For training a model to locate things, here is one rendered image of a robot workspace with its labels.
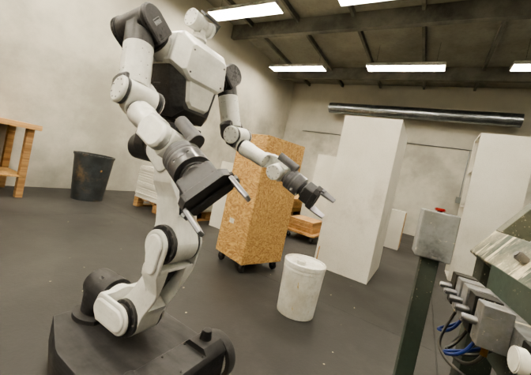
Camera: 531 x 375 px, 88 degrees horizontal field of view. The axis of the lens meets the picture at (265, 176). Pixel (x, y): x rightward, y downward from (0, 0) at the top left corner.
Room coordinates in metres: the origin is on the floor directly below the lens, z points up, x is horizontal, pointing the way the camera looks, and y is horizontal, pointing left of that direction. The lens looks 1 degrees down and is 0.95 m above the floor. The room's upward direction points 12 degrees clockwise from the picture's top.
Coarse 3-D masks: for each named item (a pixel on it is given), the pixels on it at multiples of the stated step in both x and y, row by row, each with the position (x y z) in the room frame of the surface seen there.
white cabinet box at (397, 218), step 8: (392, 208) 5.56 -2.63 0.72; (392, 216) 5.22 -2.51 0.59; (400, 216) 5.16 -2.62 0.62; (392, 224) 5.21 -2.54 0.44; (400, 224) 5.14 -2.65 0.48; (392, 232) 5.19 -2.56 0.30; (400, 232) 5.13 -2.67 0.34; (392, 240) 5.18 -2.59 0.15; (400, 240) 5.31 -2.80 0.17; (392, 248) 5.16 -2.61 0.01
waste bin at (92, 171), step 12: (84, 156) 3.74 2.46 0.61; (96, 156) 3.78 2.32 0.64; (108, 156) 4.22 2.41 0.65; (84, 168) 3.76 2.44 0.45; (96, 168) 3.82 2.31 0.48; (108, 168) 3.97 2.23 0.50; (72, 180) 3.82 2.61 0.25; (84, 180) 3.78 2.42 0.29; (96, 180) 3.85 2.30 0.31; (72, 192) 3.81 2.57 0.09; (84, 192) 3.80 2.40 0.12; (96, 192) 3.89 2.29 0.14
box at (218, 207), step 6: (222, 162) 3.97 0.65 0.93; (228, 162) 3.91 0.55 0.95; (222, 168) 3.96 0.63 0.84; (228, 168) 3.90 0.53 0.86; (222, 198) 3.90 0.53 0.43; (216, 204) 3.95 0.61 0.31; (222, 204) 3.89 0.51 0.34; (216, 210) 3.93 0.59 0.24; (222, 210) 3.88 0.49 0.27; (210, 216) 3.97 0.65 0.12; (216, 216) 3.92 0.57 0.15; (210, 222) 3.96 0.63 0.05; (216, 222) 3.91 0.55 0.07
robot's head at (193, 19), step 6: (186, 12) 1.05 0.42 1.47; (192, 12) 1.03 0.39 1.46; (198, 12) 1.03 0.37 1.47; (186, 18) 1.05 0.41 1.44; (192, 18) 1.03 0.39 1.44; (198, 18) 1.03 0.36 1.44; (204, 18) 1.05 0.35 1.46; (186, 24) 1.04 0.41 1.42; (192, 24) 1.03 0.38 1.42; (198, 24) 1.04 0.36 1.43; (204, 24) 1.06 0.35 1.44; (210, 24) 1.10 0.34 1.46; (198, 30) 1.06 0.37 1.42; (204, 30) 1.08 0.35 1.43; (210, 30) 1.10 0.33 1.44; (204, 36) 1.07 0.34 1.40; (210, 36) 1.11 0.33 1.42
